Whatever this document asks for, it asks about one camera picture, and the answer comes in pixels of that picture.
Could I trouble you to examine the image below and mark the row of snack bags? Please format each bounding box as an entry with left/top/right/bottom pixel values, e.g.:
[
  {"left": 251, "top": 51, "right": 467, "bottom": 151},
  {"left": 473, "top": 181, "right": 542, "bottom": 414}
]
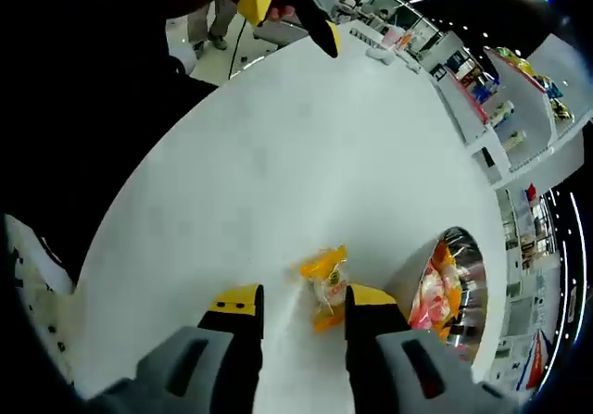
[{"left": 490, "top": 45, "right": 575, "bottom": 121}]

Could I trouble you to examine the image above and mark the small white item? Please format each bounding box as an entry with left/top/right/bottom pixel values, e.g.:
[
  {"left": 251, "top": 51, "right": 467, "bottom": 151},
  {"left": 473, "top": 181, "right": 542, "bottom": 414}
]
[{"left": 365, "top": 45, "right": 395, "bottom": 63}]

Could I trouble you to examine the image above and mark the person's black-clad torso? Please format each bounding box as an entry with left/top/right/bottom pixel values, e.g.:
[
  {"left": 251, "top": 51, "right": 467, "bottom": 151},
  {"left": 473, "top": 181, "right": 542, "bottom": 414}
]
[{"left": 0, "top": 0, "right": 219, "bottom": 267}]

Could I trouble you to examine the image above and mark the dark slotted strip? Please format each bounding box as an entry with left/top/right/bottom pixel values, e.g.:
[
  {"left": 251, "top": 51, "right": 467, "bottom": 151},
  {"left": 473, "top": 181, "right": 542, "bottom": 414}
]
[{"left": 347, "top": 27, "right": 386, "bottom": 47}]

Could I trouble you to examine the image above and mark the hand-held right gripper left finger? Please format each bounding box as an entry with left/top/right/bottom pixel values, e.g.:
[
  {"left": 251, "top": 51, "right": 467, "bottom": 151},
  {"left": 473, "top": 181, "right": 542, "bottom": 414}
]
[{"left": 85, "top": 282, "right": 265, "bottom": 414}]

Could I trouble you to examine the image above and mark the white yellow bottle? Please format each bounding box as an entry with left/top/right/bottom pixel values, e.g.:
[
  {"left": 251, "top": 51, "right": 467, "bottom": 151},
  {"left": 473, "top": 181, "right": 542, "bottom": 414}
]
[{"left": 489, "top": 101, "right": 516, "bottom": 126}]

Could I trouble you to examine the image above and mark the red blue wall graphic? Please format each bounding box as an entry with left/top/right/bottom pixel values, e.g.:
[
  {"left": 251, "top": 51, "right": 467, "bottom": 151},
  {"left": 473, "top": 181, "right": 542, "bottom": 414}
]
[{"left": 516, "top": 330, "right": 548, "bottom": 392}]

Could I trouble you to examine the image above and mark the white display shelf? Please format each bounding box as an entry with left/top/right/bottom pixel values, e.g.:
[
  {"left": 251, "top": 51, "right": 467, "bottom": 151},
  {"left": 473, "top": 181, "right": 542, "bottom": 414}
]
[{"left": 430, "top": 31, "right": 593, "bottom": 191}]

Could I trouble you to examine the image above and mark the steel bowl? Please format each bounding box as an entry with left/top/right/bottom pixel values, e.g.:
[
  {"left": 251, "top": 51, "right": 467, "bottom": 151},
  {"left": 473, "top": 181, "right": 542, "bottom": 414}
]
[{"left": 386, "top": 226, "right": 488, "bottom": 364}]

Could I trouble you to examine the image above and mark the person's left hand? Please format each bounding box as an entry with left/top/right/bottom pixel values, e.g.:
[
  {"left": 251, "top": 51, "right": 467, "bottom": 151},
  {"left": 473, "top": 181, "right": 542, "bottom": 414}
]
[{"left": 267, "top": 4, "right": 296, "bottom": 24}]

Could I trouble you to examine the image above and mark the yellow marshmallow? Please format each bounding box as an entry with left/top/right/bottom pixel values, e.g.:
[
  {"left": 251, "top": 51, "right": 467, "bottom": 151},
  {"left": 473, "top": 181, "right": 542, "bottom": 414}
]
[{"left": 291, "top": 244, "right": 349, "bottom": 335}]

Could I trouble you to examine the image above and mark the heap of marshmallow packets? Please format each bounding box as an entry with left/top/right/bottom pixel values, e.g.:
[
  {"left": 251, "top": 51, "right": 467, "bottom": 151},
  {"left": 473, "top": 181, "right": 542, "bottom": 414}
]
[{"left": 410, "top": 240, "right": 467, "bottom": 341}]

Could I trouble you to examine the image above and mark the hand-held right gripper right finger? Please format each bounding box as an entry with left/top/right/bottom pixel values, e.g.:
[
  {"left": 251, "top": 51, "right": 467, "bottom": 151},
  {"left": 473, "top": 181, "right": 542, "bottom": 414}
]
[{"left": 345, "top": 282, "right": 520, "bottom": 414}]

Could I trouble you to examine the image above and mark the blue plastic bottle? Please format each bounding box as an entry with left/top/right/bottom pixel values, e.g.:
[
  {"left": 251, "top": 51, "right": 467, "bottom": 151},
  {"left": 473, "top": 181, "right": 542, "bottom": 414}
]
[{"left": 472, "top": 80, "right": 499, "bottom": 103}]

